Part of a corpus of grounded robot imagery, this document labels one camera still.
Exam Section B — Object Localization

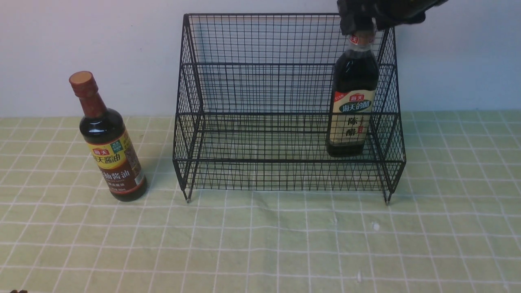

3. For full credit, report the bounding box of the soy sauce bottle red cap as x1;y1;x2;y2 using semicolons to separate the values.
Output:
69;71;148;202

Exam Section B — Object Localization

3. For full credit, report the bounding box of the black wire mesh rack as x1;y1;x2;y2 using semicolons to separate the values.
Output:
172;13;406;204

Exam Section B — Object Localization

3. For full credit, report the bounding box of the green checkered tablecloth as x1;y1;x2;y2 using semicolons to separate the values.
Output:
0;111;521;293

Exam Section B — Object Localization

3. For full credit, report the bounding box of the vinegar bottle tan cap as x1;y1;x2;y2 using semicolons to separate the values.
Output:
326;30;379;157

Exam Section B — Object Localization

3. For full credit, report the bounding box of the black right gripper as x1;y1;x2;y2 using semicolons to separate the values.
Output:
337;0;447;36

